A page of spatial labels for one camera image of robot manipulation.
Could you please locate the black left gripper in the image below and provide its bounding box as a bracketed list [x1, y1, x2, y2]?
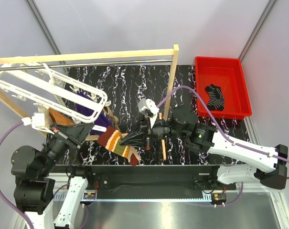
[39, 120, 95, 175]

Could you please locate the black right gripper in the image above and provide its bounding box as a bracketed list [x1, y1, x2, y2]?
[120, 113, 186, 150]

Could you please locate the brown orange striped sock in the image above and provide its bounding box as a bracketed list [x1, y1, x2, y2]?
[97, 126, 140, 167]

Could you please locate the purple sock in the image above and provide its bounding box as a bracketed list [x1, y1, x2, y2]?
[75, 91, 112, 135]

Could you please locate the beige argyle sock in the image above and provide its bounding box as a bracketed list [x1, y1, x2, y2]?
[103, 106, 121, 132]

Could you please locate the white plastic clip hanger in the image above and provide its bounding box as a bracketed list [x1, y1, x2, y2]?
[0, 62, 111, 123]

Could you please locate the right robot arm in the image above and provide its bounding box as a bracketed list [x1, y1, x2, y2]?
[121, 106, 288, 190]

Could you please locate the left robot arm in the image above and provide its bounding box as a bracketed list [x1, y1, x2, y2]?
[11, 123, 95, 229]

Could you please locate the black marble pattern mat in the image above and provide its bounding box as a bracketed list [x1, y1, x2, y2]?
[48, 64, 257, 166]

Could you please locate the metal hanging rod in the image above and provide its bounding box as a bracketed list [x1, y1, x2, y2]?
[0, 59, 172, 71]

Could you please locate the black striped sock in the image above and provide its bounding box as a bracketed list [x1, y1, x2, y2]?
[205, 84, 225, 111]

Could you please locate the red plastic bin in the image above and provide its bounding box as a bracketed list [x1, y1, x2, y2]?
[195, 56, 252, 120]

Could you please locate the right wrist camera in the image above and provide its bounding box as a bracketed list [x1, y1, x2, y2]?
[138, 98, 159, 128]

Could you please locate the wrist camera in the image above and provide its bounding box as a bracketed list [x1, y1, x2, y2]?
[21, 112, 53, 134]
[138, 98, 159, 128]

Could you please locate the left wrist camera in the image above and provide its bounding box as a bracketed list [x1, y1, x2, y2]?
[21, 112, 53, 134]

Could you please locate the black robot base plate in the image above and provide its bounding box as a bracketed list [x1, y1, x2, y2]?
[91, 165, 236, 202]

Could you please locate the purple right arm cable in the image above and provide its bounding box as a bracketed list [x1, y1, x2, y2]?
[156, 85, 289, 207]

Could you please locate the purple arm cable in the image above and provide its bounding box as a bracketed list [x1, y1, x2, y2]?
[0, 123, 35, 229]
[156, 85, 289, 207]

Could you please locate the wooden clothes rack frame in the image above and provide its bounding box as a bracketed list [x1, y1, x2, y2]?
[0, 44, 180, 162]

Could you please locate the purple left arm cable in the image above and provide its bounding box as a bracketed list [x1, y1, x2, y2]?
[0, 123, 35, 229]

